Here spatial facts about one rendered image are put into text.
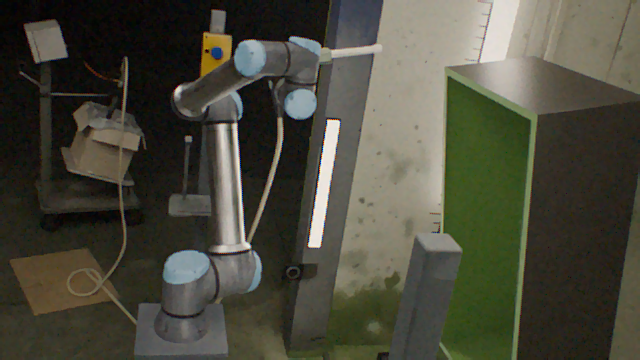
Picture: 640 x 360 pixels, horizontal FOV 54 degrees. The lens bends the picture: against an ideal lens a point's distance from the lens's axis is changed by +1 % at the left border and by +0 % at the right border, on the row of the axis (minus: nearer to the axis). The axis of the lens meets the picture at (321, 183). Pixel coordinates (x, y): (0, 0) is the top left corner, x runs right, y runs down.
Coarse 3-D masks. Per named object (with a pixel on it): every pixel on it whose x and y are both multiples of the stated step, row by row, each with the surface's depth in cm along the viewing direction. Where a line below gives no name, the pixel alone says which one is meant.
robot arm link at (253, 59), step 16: (240, 48) 166; (256, 48) 163; (272, 48) 166; (288, 48) 169; (224, 64) 179; (240, 64) 167; (256, 64) 164; (272, 64) 166; (288, 64) 169; (208, 80) 187; (224, 80) 179; (240, 80) 175; (176, 96) 206; (192, 96) 198; (208, 96) 192; (224, 96) 191; (176, 112) 209; (192, 112) 208
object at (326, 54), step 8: (328, 48) 208; (352, 48) 210; (360, 48) 210; (368, 48) 210; (376, 48) 210; (328, 56) 207; (336, 56) 209; (344, 56) 210; (272, 88) 207; (280, 104) 210; (280, 112) 211
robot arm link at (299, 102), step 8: (280, 88) 183; (288, 88) 176; (296, 88) 175; (304, 88) 175; (312, 88) 176; (280, 96) 181; (288, 96) 174; (296, 96) 174; (304, 96) 174; (312, 96) 175; (288, 104) 175; (296, 104) 175; (304, 104) 176; (312, 104) 176; (288, 112) 176; (296, 112) 176; (304, 112) 177; (312, 112) 178
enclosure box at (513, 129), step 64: (512, 64) 219; (448, 128) 232; (512, 128) 238; (576, 128) 173; (448, 192) 242; (512, 192) 250; (576, 192) 182; (512, 256) 262; (576, 256) 191; (448, 320) 267; (512, 320) 275; (576, 320) 201
